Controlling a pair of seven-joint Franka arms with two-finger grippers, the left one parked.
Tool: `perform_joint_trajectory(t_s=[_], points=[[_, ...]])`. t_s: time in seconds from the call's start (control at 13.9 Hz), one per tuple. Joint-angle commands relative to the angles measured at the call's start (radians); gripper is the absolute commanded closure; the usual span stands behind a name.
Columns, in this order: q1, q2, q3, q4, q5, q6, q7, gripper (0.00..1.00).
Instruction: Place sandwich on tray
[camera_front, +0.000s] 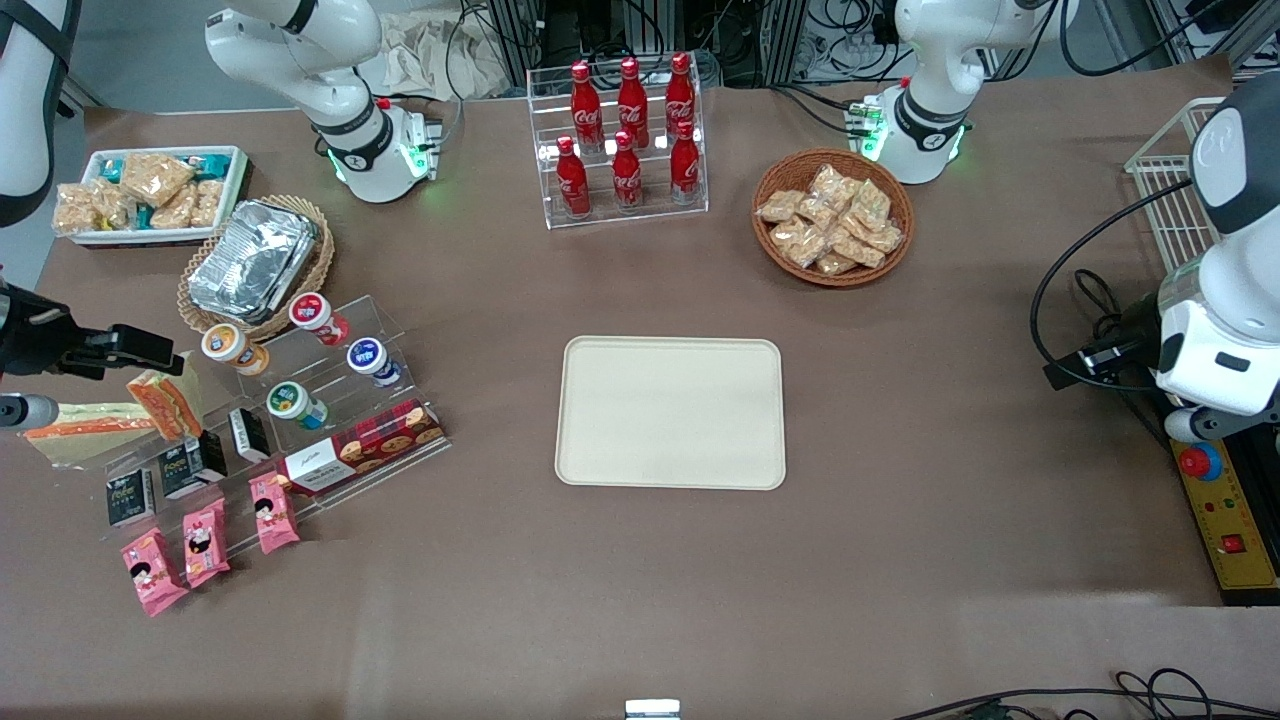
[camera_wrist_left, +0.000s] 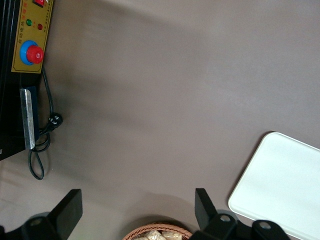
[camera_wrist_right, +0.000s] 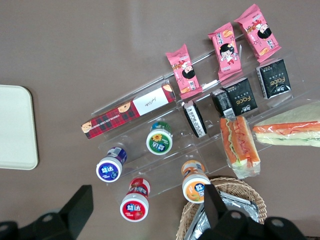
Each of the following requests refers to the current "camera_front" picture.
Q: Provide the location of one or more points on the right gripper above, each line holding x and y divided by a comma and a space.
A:
32, 342

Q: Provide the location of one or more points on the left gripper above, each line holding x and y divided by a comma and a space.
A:
1132, 327

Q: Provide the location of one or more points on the plastic-wrapped triangle sandwich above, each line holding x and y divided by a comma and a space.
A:
165, 402
80, 432

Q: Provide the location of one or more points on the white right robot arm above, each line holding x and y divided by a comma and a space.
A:
300, 60

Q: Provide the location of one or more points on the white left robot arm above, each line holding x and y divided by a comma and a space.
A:
930, 60

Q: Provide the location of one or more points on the pale plastic serving tray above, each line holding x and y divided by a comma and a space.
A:
670, 412

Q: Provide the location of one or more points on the orange-lidded yogurt cup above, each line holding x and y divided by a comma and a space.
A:
230, 347

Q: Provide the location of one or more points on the small black snack box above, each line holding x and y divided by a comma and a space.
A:
130, 497
213, 452
182, 472
248, 434

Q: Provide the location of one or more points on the clear-wrapped tan snack packet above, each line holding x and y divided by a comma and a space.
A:
818, 213
155, 177
832, 185
112, 205
73, 208
835, 265
175, 211
857, 250
884, 238
780, 206
872, 203
796, 242
208, 203

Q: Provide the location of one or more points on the stack of foil containers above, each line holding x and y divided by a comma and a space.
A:
250, 262

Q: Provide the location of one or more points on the green-lidded yogurt cup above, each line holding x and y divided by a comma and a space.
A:
293, 404

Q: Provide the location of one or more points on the teal snack packet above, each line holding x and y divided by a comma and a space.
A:
213, 163
111, 169

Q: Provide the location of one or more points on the white rectangular plastic bin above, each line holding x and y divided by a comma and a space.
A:
235, 195

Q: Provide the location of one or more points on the red-lidded yogurt cup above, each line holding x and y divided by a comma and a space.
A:
318, 316

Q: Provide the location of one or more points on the yellow-panel black control box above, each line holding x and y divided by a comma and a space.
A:
1225, 530

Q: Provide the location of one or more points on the pink cartoon snack packet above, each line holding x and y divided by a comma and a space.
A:
205, 543
272, 513
152, 572

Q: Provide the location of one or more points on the light oval wicker basket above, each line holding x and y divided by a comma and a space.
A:
322, 255

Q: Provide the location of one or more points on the clear acrylic tiered display rack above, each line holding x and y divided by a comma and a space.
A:
345, 385

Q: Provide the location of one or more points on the blue-lidded yogurt cup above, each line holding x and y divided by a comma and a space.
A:
372, 360

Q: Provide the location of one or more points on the red plaid cookie box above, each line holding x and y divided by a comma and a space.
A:
360, 450

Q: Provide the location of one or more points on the dark brown round wicker basket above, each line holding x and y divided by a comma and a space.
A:
775, 255

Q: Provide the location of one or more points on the crumpled beige cloth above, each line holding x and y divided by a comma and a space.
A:
430, 55

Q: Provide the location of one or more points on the red cola bottle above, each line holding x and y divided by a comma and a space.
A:
685, 165
586, 108
680, 95
573, 182
626, 175
632, 102

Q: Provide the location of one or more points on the clear acrylic bottle rack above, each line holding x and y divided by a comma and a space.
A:
650, 215

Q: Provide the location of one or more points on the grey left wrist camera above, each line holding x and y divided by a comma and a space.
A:
1220, 424

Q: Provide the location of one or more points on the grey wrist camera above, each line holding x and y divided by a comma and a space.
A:
1220, 424
28, 411

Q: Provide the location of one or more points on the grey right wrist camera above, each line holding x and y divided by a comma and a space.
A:
28, 411

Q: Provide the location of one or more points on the aluminium frame with cabling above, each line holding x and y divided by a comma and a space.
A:
760, 35

